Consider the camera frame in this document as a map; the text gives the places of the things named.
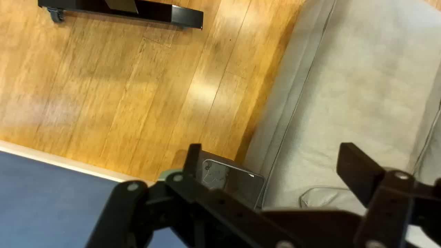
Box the black stand base with caster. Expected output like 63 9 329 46
37 0 205 31

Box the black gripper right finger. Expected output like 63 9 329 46
336 142 441 248

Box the grey fabric sofa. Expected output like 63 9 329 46
241 0 441 248

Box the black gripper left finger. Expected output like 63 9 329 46
84 142 295 248

